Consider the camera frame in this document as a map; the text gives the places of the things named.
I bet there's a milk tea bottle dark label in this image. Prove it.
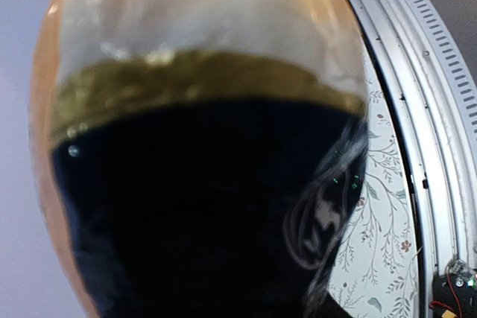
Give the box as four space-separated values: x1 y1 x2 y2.
29 0 368 317

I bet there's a floral tablecloth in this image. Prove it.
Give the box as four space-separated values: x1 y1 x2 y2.
329 71 419 317

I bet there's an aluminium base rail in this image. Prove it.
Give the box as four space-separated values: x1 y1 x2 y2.
349 0 476 317

